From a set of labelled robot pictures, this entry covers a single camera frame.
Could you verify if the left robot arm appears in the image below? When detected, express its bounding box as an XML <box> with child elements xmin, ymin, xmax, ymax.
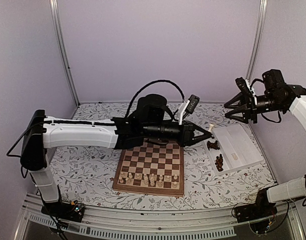
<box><xmin>18</xmin><ymin>94</ymin><xmax>212</xmax><ymax>217</ymax></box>

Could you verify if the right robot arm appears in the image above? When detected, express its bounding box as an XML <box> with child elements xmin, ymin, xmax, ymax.
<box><xmin>223</xmin><ymin>69</ymin><xmax>306</xmax><ymax>218</ymax></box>

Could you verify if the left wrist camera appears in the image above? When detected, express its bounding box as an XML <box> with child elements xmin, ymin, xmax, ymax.
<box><xmin>176</xmin><ymin>94</ymin><xmax>200</xmax><ymax>125</ymax></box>

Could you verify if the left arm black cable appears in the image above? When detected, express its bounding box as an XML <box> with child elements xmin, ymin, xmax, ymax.
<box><xmin>125</xmin><ymin>79</ymin><xmax>187</xmax><ymax>118</ymax></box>

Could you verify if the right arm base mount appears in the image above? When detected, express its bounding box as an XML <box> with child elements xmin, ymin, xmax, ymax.
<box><xmin>231</xmin><ymin>203</ymin><xmax>277</xmax><ymax>235</ymax></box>

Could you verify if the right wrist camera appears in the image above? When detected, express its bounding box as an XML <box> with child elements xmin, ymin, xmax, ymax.
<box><xmin>235</xmin><ymin>77</ymin><xmax>256</xmax><ymax>98</ymax></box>

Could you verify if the front aluminium rail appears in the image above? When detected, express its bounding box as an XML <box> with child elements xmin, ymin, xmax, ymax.
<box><xmin>14</xmin><ymin>194</ymin><xmax>306</xmax><ymax>240</ymax></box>

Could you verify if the light knight back row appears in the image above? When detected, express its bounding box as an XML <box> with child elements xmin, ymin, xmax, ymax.
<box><xmin>126</xmin><ymin>177</ymin><xmax>131</xmax><ymax>185</ymax></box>

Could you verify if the light king piece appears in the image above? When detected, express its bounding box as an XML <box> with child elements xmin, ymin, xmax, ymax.
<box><xmin>149</xmin><ymin>178</ymin><xmax>155</xmax><ymax>187</ymax></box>

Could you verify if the white plastic tray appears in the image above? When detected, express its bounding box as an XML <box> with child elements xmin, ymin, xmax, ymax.
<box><xmin>202</xmin><ymin>124</ymin><xmax>264</xmax><ymax>176</ymax></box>

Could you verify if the wooden chess board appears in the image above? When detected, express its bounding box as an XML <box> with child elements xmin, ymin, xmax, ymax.
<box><xmin>112</xmin><ymin>142</ymin><xmax>184</xmax><ymax>197</ymax></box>

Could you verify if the light queen piece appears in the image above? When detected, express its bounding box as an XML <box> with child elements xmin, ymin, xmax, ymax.
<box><xmin>143</xmin><ymin>174</ymin><xmax>149</xmax><ymax>186</ymax></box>

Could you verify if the pile of dark chess pieces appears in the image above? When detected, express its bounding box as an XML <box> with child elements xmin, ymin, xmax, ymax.
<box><xmin>206</xmin><ymin>140</ymin><xmax>224</xmax><ymax>172</ymax></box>

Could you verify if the left aluminium frame post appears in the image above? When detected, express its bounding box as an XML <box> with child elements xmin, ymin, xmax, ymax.
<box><xmin>49</xmin><ymin>0</ymin><xmax>80</xmax><ymax>107</ymax></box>

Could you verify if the light bishop piece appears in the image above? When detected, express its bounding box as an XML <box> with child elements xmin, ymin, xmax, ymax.
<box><xmin>157</xmin><ymin>180</ymin><xmax>163</xmax><ymax>188</ymax></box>

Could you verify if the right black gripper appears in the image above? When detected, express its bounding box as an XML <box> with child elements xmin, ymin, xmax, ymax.
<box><xmin>225</xmin><ymin>91</ymin><xmax>285</xmax><ymax>124</ymax></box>

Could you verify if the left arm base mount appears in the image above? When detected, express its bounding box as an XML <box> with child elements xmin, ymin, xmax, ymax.
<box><xmin>41</xmin><ymin>200</ymin><xmax>85</xmax><ymax>223</ymax></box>

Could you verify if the aluminium frame post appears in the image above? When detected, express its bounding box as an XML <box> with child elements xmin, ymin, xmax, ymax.
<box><xmin>245</xmin><ymin>0</ymin><xmax>268</xmax><ymax>84</ymax></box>
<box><xmin>49</xmin><ymin>0</ymin><xmax>80</xmax><ymax>107</ymax></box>

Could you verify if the floral patterned table mat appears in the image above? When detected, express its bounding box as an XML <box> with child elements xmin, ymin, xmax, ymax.
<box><xmin>36</xmin><ymin>101</ymin><xmax>277</xmax><ymax>210</ymax></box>

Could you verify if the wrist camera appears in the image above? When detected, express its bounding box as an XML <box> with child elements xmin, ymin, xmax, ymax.
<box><xmin>176</xmin><ymin>94</ymin><xmax>200</xmax><ymax>125</ymax></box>
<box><xmin>235</xmin><ymin>77</ymin><xmax>256</xmax><ymax>98</ymax></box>

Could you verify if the light piece among dark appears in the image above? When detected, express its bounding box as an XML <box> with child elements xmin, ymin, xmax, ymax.
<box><xmin>172</xmin><ymin>181</ymin><xmax>178</xmax><ymax>189</ymax></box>

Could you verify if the right aluminium frame post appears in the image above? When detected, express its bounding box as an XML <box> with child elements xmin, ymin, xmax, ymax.
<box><xmin>245</xmin><ymin>0</ymin><xmax>268</xmax><ymax>84</ymax></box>

